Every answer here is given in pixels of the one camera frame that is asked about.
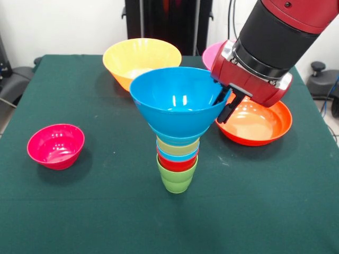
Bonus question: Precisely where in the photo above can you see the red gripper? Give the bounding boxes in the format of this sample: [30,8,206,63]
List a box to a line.
[210,56,293,125]

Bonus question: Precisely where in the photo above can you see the medium blue bowl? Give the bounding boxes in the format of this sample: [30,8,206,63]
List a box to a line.
[129,66,231,139]

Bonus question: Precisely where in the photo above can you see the small light blue bowl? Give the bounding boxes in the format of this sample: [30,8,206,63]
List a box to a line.
[155,131,201,146]

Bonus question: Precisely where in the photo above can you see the yellow cup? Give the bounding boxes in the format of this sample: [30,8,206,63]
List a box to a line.
[156,137,201,155]

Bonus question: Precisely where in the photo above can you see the blue cup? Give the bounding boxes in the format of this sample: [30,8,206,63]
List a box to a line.
[156,144,200,162]

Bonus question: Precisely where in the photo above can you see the red cup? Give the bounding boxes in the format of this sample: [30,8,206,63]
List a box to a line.
[157,152,199,172]

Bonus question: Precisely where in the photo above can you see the green cup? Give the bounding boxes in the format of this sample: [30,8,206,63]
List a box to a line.
[156,155,199,194]

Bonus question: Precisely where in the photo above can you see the large orange bowl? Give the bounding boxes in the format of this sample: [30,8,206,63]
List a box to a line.
[102,38,182,93]

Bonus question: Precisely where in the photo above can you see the shallow red-orange bowl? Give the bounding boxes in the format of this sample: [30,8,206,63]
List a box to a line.
[215,95,293,147]

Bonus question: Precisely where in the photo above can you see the large pink bowl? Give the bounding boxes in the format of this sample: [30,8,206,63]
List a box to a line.
[202,41,226,71]

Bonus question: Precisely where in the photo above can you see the black chair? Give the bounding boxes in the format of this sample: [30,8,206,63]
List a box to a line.
[0,34,43,106]
[306,61,339,119]

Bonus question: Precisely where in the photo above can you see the dark green table cloth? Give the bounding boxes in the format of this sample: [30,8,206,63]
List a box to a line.
[0,54,339,254]

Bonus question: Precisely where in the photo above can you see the small crimson bowl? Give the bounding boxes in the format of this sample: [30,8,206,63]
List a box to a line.
[26,123,85,171]

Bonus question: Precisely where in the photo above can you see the black hanging cables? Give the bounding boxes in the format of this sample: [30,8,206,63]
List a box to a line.
[227,0,240,41]

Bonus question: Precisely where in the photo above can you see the blue cable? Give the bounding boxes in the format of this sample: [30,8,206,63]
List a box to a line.
[319,76,339,115]

